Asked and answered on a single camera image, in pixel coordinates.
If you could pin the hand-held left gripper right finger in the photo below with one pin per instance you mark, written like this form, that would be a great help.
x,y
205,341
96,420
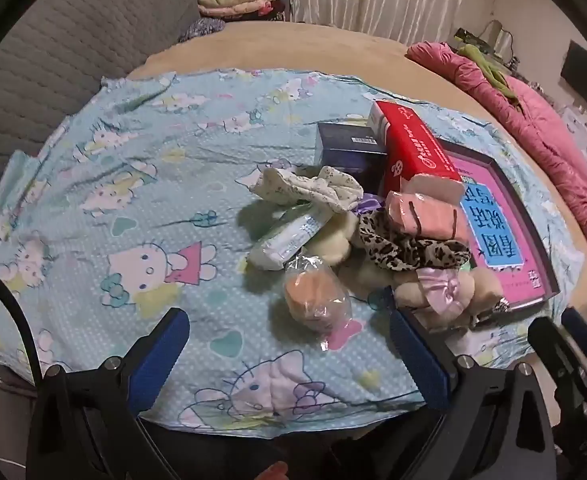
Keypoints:
x,y
419,362

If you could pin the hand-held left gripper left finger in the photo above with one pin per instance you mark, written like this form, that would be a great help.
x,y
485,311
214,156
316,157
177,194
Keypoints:
x,y
159,362

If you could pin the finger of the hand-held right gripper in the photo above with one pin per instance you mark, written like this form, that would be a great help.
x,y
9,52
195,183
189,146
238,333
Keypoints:
x,y
584,330
556,355

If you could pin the cream plush toy pink dress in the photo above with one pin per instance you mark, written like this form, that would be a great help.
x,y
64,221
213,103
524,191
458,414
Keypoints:
x,y
443,287

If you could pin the leopard print scrunchie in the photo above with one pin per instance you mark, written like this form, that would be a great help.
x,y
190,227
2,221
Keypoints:
x,y
403,250

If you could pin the orange sponge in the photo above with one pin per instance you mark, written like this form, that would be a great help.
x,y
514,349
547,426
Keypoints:
x,y
313,292

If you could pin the shallow purple box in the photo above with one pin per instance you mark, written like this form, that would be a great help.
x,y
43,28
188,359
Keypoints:
x,y
533,210

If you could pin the pink socks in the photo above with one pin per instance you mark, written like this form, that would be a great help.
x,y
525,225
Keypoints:
x,y
418,215

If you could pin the white blue plastic packet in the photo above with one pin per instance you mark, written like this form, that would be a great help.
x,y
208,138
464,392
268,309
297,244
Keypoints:
x,y
288,237

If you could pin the white floral cloth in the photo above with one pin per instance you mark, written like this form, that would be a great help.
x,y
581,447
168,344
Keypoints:
x,y
303,185

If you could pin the pink and blue book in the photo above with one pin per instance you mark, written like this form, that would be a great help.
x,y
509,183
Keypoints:
x,y
493,220

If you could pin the blue cartoon cat printed blanket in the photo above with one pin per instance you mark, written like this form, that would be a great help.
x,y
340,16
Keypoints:
x,y
173,185

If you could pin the red tissue box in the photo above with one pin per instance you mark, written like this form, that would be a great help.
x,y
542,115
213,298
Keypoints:
x,y
413,150

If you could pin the pink quilt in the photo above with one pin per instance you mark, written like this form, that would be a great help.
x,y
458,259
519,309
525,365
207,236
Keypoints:
x,y
538,115

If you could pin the dark blue box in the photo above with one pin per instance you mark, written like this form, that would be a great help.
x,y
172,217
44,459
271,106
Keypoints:
x,y
346,147

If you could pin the black television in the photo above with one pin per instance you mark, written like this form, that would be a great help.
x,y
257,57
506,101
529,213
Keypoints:
x,y
581,67

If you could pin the green cloth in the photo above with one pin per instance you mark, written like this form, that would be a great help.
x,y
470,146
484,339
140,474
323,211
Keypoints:
x,y
483,67

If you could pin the grey handbag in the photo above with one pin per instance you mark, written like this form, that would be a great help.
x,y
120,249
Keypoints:
x,y
496,35

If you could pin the cluttered side table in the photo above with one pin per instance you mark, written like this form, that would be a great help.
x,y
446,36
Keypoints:
x,y
473,40

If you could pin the round tan bed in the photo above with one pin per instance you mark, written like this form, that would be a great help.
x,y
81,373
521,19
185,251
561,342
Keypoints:
x,y
323,45

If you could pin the dark floral cloth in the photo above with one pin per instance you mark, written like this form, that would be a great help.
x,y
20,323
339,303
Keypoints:
x,y
201,29

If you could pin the grey quilted headboard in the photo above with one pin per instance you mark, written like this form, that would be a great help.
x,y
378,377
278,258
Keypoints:
x,y
73,35

